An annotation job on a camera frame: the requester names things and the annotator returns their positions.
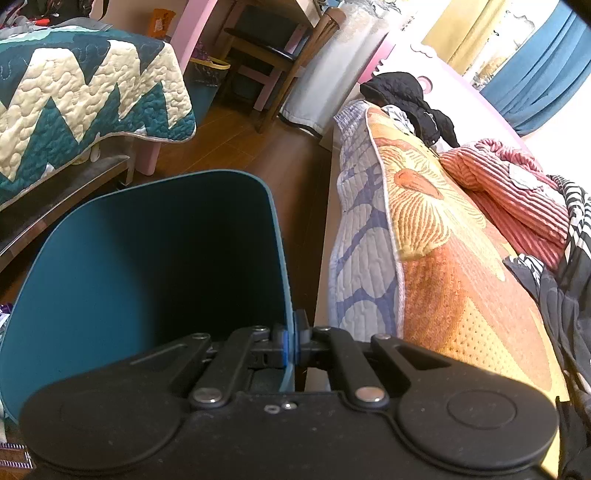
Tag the grey bench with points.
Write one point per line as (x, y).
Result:
(69, 184)

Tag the black white striped cloth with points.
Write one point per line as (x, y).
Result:
(577, 217)

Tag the pile of colourful clutter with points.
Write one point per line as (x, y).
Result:
(46, 14)

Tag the wooden chair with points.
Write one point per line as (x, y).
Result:
(263, 37)

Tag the grey printed cloth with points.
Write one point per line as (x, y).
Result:
(563, 304)

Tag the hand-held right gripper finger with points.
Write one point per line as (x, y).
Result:
(298, 348)
(286, 347)

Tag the orange packet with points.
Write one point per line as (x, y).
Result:
(162, 19)

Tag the black jacket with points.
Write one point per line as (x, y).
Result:
(401, 97)

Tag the clear bin with yellow rim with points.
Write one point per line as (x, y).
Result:
(210, 74)

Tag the yellow curtain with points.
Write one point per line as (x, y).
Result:
(452, 27)

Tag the person's dark trousers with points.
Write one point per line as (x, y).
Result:
(577, 438)

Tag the blue curtain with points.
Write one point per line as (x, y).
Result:
(545, 83)

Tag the pink wooden desk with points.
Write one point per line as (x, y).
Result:
(198, 27)

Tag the red striped blanket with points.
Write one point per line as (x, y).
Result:
(508, 203)

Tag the pink table leg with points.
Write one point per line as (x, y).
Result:
(150, 157)

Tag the teal plastic bin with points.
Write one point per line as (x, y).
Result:
(138, 277)

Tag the purple wrapper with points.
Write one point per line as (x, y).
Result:
(4, 308)

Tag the blue patterned quilt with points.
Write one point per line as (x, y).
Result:
(360, 221)

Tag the orange floral bed mat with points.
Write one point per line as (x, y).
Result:
(443, 277)

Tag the teal cream zigzag quilt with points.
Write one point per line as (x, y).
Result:
(92, 92)

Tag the white plastic-wrapped bundle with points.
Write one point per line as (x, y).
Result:
(323, 78)

